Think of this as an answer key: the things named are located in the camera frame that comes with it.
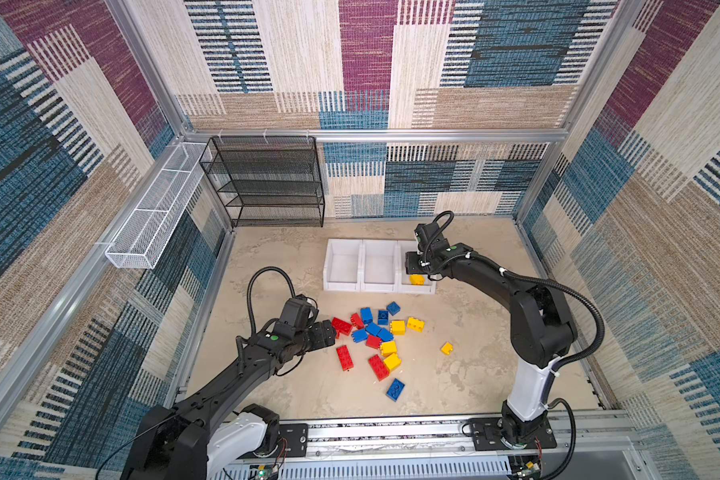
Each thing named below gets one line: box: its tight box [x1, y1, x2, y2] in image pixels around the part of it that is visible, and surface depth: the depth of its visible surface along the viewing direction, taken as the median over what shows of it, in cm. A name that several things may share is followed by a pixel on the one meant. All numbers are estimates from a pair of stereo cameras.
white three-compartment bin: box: [323, 238, 436, 294], surface depth 104 cm
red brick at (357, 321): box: [350, 313, 365, 330], surface depth 94 cm
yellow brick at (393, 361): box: [383, 353, 402, 372], surface depth 86 cm
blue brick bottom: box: [386, 378, 405, 402], surface depth 83 cm
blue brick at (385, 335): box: [376, 328, 394, 342], surface depth 92 cm
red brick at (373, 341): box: [365, 334, 381, 349], surface depth 91 cm
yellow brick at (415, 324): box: [407, 317, 425, 333], surface depth 93 cm
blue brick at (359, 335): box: [351, 329, 369, 343], surface depth 92 cm
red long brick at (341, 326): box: [331, 317, 352, 336], surface depth 93 cm
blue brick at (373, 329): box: [365, 322, 382, 336], surface depth 93 cm
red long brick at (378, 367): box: [368, 354, 390, 381], surface depth 85 cm
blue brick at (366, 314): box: [360, 307, 373, 324], surface depth 95 cm
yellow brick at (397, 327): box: [390, 320, 405, 336], surface depth 93 cm
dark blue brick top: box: [378, 310, 389, 325], surface depth 93 cm
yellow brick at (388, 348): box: [380, 341, 397, 357], surface depth 88 cm
